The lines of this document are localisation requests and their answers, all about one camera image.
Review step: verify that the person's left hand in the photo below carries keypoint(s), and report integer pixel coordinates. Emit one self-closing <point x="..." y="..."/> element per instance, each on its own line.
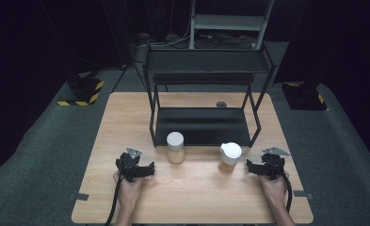
<point x="127" y="190"/>

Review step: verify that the seasoning jar with round lid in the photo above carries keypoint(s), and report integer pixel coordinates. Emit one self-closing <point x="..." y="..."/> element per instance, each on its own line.
<point x="175" y="147"/>

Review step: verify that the person's right hand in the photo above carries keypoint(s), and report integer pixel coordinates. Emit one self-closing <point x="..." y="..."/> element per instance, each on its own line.
<point x="275" y="190"/>

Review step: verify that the grey tape strip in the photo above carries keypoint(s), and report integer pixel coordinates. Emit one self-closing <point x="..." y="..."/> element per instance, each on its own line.
<point x="303" y="195"/>
<point x="79" y="196"/>

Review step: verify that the grey metal stand frame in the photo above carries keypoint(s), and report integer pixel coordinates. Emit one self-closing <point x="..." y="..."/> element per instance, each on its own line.
<point x="226" y="22"/>

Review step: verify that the seasoning jar with flip lid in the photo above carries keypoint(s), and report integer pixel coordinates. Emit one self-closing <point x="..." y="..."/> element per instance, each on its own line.
<point x="229" y="157"/>

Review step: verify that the yellow-black striped stand base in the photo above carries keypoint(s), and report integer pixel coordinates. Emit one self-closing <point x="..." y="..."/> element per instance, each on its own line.
<point x="303" y="95"/>
<point x="85" y="89"/>

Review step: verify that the black metal two-tier rack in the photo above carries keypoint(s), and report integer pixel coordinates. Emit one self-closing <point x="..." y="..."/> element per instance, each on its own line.
<point x="204" y="124"/>

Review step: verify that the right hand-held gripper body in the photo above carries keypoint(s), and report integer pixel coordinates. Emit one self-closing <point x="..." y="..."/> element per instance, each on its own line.
<point x="273" y="164"/>

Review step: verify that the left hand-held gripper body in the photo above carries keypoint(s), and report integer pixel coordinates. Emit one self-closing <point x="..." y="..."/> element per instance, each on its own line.
<point x="127" y="163"/>

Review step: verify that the round grey table grommet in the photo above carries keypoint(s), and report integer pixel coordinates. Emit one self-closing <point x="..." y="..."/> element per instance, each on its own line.
<point x="221" y="104"/>

